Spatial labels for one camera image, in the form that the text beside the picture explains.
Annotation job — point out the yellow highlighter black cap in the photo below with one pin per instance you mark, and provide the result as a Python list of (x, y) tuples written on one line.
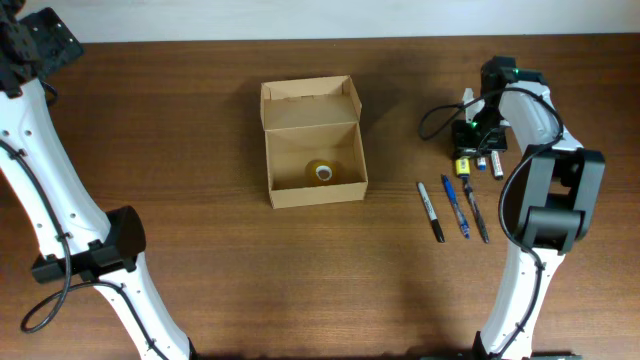
[(462, 168)]

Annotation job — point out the black sharpie permanent marker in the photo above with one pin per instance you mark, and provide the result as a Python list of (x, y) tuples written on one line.
[(431, 213)]

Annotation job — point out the black gel pen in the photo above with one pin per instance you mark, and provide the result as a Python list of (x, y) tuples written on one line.
[(468, 190)]

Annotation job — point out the yellow clear tape roll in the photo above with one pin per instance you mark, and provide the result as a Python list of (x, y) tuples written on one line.
[(320, 172)]

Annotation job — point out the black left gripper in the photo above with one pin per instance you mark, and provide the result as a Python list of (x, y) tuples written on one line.
[(58, 41)]

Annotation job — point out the blue whiteboard marker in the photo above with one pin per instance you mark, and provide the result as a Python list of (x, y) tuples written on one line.
[(481, 163)]

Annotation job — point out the blue ballpoint pen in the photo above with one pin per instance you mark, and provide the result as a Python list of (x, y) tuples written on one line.
[(451, 195)]

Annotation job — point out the black whiteboard marker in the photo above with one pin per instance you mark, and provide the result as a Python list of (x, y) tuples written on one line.
[(497, 170)]

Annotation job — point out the open brown cardboard box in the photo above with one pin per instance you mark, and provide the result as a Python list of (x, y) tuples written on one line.
[(307, 119)]

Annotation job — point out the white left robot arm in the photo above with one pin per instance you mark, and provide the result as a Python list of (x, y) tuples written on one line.
[(79, 243)]

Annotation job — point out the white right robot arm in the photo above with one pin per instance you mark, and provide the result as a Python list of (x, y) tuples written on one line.
[(546, 205)]

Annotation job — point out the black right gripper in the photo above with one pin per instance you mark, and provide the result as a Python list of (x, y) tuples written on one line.
[(464, 148)]

